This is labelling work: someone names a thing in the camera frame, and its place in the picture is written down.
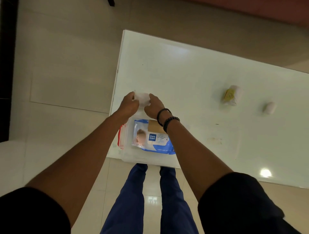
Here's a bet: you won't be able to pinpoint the person's black sleeve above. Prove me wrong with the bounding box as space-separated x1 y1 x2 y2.
197 172 302 234
0 187 71 234

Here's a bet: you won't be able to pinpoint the person's left forearm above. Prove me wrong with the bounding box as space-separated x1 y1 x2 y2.
25 111 131 227

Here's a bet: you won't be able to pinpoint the person's right forearm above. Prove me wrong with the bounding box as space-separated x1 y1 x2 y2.
167 120 234 202

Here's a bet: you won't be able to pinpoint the dark doorway frame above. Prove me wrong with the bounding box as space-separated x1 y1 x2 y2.
0 0 19 143

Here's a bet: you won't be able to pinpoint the clear plastic storage box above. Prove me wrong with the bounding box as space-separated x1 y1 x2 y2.
120 117 181 169

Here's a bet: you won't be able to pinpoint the person's black right sleeve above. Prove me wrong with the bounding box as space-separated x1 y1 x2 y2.
197 172 302 234

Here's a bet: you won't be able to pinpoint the red box lid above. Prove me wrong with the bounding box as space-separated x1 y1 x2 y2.
117 123 127 148

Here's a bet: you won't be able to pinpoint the black beaded bracelet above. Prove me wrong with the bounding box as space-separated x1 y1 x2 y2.
163 117 180 134

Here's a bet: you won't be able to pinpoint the person's blue trousers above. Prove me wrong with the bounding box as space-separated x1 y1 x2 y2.
100 163 199 234

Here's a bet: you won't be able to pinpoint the white roll with yellow label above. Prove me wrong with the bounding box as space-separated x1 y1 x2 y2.
222 85 240 106

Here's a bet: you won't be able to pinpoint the white wet wipe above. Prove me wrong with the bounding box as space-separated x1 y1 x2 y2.
134 91 152 106

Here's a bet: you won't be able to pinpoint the black wristband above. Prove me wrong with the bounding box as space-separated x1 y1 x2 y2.
157 108 172 127

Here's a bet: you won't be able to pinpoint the person's left hand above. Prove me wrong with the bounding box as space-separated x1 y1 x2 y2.
117 92 140 118

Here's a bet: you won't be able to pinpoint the small white roll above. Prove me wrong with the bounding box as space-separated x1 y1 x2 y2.
263 102 276 115

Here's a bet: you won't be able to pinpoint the person's black left sleeve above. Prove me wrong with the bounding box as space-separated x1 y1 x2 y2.
0 187 71 234

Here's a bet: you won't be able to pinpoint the person's right hand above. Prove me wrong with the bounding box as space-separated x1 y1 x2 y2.
144 94 165 120

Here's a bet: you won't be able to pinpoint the blue wet wipes packet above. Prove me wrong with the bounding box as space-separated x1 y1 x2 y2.
131 119 176 155

